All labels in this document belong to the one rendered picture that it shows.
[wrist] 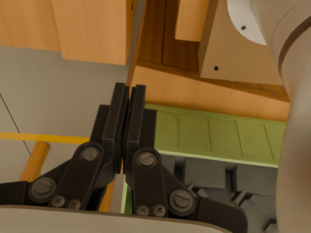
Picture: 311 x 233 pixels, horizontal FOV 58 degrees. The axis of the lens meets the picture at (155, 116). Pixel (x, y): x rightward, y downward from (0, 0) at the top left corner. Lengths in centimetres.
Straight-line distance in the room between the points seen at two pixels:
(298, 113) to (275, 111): 62
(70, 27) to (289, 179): 47
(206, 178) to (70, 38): 59
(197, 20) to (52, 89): 153
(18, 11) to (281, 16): 48
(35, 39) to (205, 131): 49
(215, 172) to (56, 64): 126
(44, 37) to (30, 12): 5
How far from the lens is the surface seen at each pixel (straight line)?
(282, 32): 35
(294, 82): 30
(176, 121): 80
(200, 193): 93
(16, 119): 238
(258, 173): 100
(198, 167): 94
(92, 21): 58
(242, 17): 51
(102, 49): 61
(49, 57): 185
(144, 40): 86
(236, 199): 96
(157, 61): 79
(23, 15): 65
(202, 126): 81
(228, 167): 100
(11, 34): 68
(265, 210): 106
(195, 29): 62
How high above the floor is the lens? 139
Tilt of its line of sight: 44 degrees down
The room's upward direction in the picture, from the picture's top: 175 degrees counter-clockwise
